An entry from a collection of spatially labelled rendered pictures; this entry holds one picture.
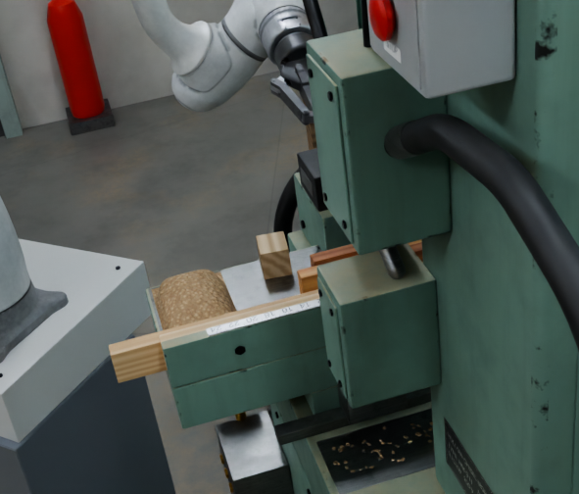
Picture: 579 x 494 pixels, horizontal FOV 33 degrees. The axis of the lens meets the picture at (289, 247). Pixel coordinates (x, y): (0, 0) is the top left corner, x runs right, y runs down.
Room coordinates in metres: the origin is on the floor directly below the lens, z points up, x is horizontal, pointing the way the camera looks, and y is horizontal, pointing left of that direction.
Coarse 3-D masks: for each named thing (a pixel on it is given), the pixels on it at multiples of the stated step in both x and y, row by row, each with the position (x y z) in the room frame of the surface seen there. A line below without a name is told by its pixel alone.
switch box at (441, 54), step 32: (416, 0) 0.54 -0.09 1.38; (448, 0) 0.53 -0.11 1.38; (480, 0) 0.54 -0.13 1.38; (512, 0) 0.54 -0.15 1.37; (416, 32) 0.54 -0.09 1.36; (448, 32) 0.53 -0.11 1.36; (480, 32) 0.54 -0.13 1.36; (512, 32) 0.54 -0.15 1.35; (416, 64) 0.54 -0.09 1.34; (448, 64) 0.53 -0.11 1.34; (480, 64) 0.54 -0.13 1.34; (512, 64) 0.54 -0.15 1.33
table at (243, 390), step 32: (256, 288) 0.98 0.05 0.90; (288, 288) 0.97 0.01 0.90; (320, 352) 0.85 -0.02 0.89; (192, 384) 0.82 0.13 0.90; (224, 384) 0.82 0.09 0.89; (256, 384) 0.83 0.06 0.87; (288, 384) 0.84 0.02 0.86; (320, 384) 0.84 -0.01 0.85; (192, 416) 0.82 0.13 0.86; (224, 416) 0.82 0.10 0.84
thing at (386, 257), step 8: (304, 0) 0.88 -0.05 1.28; (312, 0) 0.88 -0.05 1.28; (312, 8) 0.88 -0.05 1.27; (312, 16) 0.87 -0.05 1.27; (320, 16) 0.87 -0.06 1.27; (312, 24) 0.87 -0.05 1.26; (320, 24) 0.87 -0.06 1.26; (312, 32) 0.87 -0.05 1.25; (320, 32) 0.86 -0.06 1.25; (392, 248) 0.71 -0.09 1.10; (384, 256) 0.71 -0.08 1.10; (392, 256) 0.71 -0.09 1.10; (400, 256) 0.71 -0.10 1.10; (384, 264) 0.71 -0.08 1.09; (392, 264) 0.70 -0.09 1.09; (400, 264) 0.70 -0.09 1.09; (392, 272) 0.70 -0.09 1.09; (400, 272) 0.69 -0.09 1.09
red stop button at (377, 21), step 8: (376, 0) 0.57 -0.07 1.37; (384, 0) 0.57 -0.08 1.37; (368, 8) 0.59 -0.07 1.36; (376, 8) 0.57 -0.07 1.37; (384, 8) 0.57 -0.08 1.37; (392, 8) 0.57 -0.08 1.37; (376, 16) 0.57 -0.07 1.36; (384, 16) 0.56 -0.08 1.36; (392, 16) 0.57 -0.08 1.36; (376, 24) 0.57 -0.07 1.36; (384, 24) 0.56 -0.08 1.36; (392, 24) 0.56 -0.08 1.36; (376, 32) 0.57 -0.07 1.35; (384, 32) 0.56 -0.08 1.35; (392, 32) 0.56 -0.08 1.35; (384, 40) 0.57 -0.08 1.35
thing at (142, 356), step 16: (272, 304) 0.89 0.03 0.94; (208, 320) 0.87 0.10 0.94; (144, 336) 0.86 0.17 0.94; (112, 352) 0.84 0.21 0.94; (128, 352) 0.84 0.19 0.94; (144, 352) 0.84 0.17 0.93; (160, 352) 0.85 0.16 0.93; (128, 368) 0.84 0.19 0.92; (144, 368) 0.84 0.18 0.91; (160, 368) 0.85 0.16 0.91
